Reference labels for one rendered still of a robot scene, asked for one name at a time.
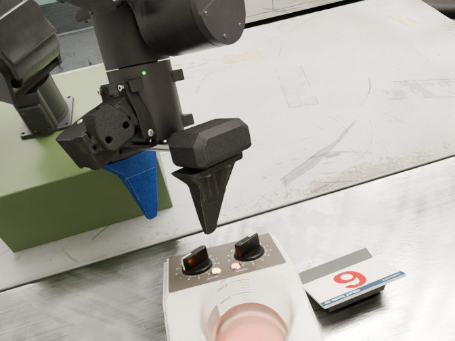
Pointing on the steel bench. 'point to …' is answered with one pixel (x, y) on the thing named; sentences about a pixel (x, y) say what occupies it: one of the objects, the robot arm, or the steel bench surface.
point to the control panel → (181, 283)
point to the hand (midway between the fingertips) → (170, 192)
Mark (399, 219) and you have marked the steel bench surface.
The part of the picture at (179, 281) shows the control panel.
